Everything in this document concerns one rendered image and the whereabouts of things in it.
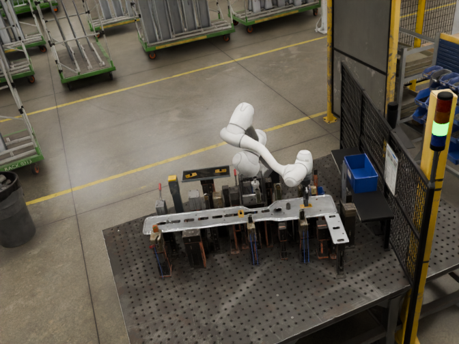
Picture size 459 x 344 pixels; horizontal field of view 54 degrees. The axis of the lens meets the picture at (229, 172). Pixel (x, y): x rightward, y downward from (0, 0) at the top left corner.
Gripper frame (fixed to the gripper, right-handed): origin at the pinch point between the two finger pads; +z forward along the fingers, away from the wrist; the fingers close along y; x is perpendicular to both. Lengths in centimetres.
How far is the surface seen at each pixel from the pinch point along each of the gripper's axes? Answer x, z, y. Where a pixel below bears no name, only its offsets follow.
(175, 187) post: -94, -4, -30
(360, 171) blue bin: 47, 1, -29
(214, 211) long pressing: -65, 5, -6
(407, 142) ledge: 67, -39, 1
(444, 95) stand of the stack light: 54, -104, 65
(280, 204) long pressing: -17.6, 4.3, -5.3
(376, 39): 113, -33, -215
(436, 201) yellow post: 65, -31, 53
